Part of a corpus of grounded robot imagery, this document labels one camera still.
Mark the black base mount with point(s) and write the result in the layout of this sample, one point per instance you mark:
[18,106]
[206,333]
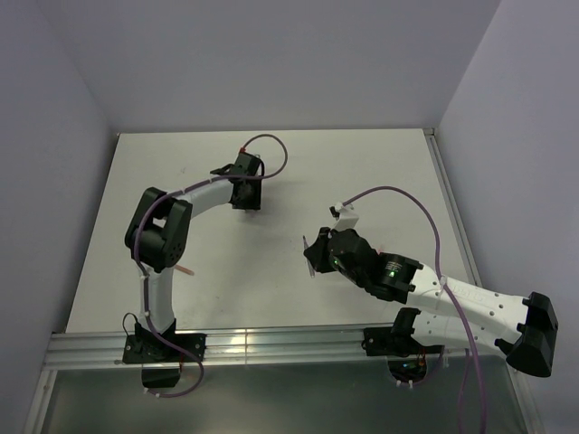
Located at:
[162,365]
[406,358]

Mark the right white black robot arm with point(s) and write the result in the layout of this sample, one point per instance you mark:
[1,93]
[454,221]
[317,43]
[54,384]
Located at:
[437,312]

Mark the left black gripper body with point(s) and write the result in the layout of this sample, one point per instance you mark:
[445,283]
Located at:
[252,198]

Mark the aluminium front rail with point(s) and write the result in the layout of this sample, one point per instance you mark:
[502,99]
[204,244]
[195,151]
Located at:
[241,346]

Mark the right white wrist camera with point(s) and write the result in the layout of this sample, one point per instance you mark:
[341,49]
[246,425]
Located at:
[345,216]

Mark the pink pen on table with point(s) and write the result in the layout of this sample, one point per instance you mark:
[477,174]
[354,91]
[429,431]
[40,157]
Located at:
[184,270]

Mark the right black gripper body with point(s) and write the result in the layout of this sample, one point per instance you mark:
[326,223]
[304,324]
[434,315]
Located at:
[326,261]

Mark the aluminium rail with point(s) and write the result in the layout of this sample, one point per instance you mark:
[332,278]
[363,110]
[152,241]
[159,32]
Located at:
[452,207]
[241,346]

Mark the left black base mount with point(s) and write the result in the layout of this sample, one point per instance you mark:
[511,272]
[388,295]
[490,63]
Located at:
[162,365]

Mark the aluminium right side rail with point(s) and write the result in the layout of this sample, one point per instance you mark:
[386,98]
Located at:
[452,207]

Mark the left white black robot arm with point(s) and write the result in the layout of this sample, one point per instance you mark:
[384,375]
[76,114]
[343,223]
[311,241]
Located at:
[157,236]

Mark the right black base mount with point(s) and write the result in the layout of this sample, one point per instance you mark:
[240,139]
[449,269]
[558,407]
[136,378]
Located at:
[406,358]

